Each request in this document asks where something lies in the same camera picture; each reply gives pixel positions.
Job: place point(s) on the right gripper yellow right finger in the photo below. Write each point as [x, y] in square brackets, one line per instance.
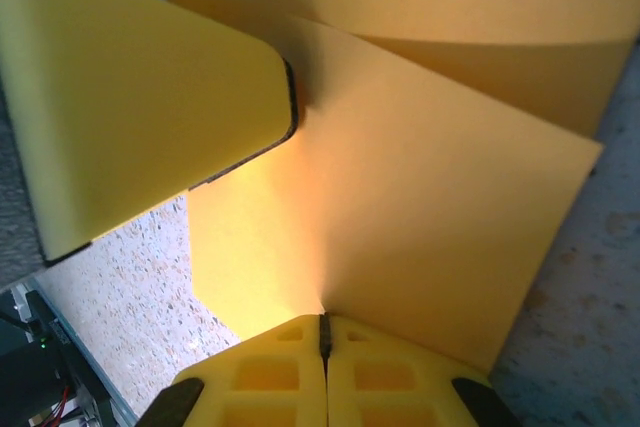
[390, 382]

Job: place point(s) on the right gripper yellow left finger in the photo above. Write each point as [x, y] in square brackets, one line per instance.
[280, 377]

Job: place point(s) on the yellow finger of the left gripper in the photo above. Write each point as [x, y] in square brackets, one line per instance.
[140, 112]

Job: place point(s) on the orange cloth piece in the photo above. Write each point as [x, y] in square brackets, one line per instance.
[400, 197]

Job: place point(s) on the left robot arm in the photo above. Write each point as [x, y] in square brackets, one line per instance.
[25, 372]

